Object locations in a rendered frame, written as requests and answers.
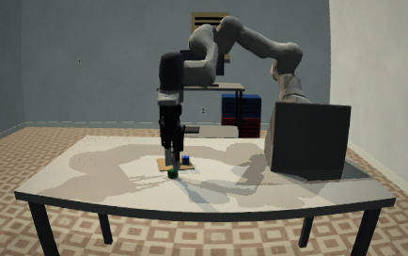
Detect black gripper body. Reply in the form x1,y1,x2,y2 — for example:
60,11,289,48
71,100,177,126
161,104,181,131

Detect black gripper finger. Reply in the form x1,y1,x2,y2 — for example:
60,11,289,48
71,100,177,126
159,120,172,167
168,120,185,170

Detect blue die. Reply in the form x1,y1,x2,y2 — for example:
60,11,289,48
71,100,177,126
181,155,189,165

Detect tan flat mat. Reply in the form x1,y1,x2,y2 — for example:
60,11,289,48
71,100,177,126
157,157,195,171

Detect green die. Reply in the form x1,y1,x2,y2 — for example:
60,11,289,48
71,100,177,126
167,168,179,179

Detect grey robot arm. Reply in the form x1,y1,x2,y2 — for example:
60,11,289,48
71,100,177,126
157,16,313,105

